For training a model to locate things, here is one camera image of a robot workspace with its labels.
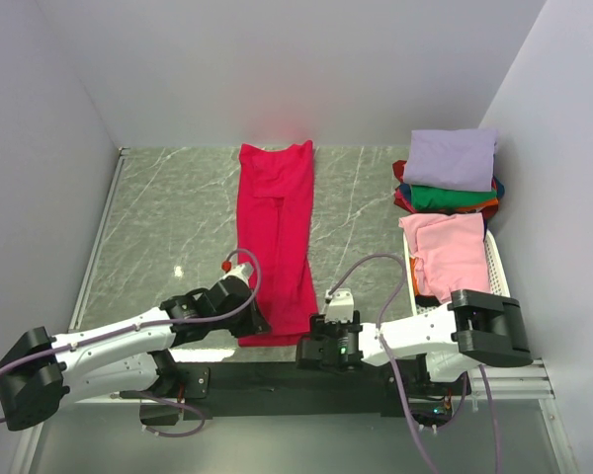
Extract crimson red t shirt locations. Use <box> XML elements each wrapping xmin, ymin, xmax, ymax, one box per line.
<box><xmin>236</xmin><ymin>140</ymin><xmax>318</xmax><ymax>348</ymax></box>

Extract folded green t shirt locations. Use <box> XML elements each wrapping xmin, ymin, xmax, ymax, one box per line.
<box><xmin>410</xmin><ymin>185</ymin><xmax>498</xmax><ymax>210</ymax></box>

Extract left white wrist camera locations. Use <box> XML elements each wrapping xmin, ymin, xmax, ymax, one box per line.
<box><xmin>222</xmin><ymin>262</ymin><xmax>254</xmax><ymax>284</ymax></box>

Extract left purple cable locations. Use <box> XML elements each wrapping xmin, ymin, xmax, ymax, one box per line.
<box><xmin>0</xmin><ymin>249</ymin><xmax>262</xmax><ymax>438</ymax></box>

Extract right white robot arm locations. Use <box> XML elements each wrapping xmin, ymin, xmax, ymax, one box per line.
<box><xmin>296</xmin><ymin>288</ymin><xmax>533</xmax><ymax>395</ymax></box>

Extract pink t shirt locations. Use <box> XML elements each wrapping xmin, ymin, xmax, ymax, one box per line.
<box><xmin>399</xmin><ymin>213</ymin><xmax>490</xmax><ymax>304</ymax></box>

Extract folded lavender t shirt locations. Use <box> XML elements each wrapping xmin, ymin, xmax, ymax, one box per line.
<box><xmin>403</xmin><ymin>128</ymin><xmax>498</xmax><ymax>193</ymax></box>

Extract aluminium extrusion rail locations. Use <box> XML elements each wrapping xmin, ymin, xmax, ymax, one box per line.
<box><xmin>466</xmin><ymin>359</ymin><xmax>554</xmax><ymax>401</ymax></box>

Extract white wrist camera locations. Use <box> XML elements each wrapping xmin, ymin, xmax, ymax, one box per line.
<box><xmin>323</xmin><ymin>287</ymin><xmax>355</xmax><ymax>323</ymax></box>
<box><xmin>222</xmin><ymin>262</ymin><xmax>254</xmax><ymax>284</ymax></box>

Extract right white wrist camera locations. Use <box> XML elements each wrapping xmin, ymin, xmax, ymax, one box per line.
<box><xmin>323</xmin><ymin>287</ymin><xmax>355</xmax><ymax>323</ymax></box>

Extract folded dark red t shirt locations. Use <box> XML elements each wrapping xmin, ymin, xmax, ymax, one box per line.
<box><xmin>392</xmin><ymin>160</ymin><xmax>505</xmax><ymax>220</ymax></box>

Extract orange garment in basket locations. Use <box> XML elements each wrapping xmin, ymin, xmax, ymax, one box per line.
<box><xmin>409</xmin><ymin>257</ymin><xmax>425</xmax><ymax>296</ymax></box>

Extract white perforated laundry basket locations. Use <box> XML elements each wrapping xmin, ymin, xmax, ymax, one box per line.
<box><xmin>403</xmin><ymin>230</ymin><xmax>510</xmax><ymax>316</ymax></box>

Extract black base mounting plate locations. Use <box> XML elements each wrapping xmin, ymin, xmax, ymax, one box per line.
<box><xmin>118</xmin><ymin>358</ymin><xmax>456</xmax><ymax>425</ymax></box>

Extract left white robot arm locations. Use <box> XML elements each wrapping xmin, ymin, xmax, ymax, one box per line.
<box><xmin>0</xmin><ymin>264</ymin><xmax>270</xmax><ymax>432</ymax></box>

